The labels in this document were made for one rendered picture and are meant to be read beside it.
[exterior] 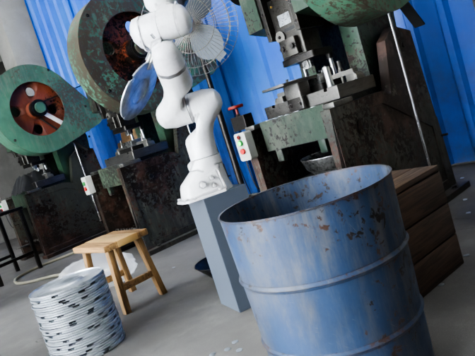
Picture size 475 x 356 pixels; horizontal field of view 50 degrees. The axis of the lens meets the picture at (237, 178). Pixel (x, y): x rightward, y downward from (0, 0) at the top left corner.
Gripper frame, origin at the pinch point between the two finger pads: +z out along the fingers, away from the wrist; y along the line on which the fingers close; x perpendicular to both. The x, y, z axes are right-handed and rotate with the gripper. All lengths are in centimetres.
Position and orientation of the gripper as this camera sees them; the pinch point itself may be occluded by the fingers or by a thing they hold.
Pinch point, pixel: (150, 61)
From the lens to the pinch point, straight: 234.5
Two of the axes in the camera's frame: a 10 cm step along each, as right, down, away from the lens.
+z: -4.4, 8.6, 2.8
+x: -2.5, 1.8, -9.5
